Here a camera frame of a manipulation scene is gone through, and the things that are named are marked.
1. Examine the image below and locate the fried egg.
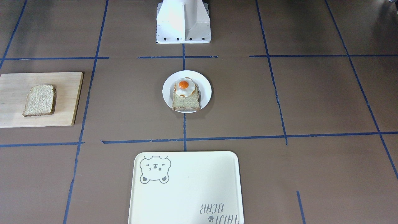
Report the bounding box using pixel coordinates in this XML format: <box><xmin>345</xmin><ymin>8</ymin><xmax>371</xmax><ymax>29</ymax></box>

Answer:
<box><xmin>174</xmin><ymin>77</ymin><xmax>196</xmax><ymax>97</ymax></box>

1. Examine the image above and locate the bread slice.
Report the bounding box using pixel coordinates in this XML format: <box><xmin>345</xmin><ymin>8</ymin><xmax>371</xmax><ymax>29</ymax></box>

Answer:
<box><xmin>172</xmin><ymin>87</ymin><xmax>201</xmax><ymax>112</ymax></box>
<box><xmin>22</xmin><ymin>84</ymin><xmax>57</xmax><ymax>117</ymax></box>

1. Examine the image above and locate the cream bear tray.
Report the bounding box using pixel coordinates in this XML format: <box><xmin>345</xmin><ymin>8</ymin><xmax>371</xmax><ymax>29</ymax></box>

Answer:
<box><xmin>128</xmin><ymin>151</ymin><xmax>244</xmax><ymax>224</ymax></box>

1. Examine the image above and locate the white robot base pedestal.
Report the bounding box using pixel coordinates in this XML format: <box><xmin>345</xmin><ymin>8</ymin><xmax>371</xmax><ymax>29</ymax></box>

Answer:
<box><xmin>155</xmin><ymin>0</ymin><xmax>212</xmax><ymax>44</ymax></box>

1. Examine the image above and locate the wooden cutting board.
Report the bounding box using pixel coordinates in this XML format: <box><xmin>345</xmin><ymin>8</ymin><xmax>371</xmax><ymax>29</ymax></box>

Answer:
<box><xmin>0</xmin><ymin>72</ymin><xmax>83</xmax><ymax>128</ymax></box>

